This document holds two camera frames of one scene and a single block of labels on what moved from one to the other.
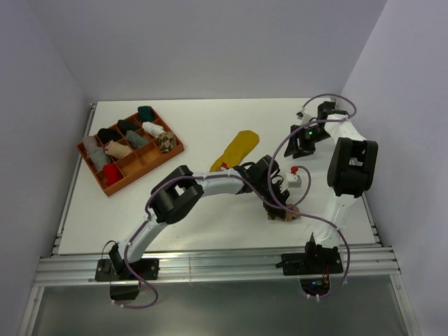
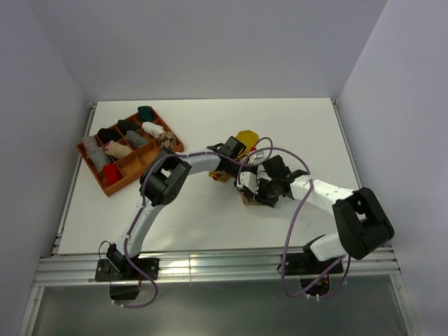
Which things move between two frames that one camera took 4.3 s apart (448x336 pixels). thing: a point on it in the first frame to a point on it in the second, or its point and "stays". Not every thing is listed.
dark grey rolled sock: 99,159 stays
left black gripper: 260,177 to 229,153
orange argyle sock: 292,213 to 246,201
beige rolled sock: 117,150 stays
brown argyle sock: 167,141 stays
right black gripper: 304,148 to 260,197
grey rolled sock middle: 136,139 stays
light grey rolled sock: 90,143 stays
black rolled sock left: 106,135 stays
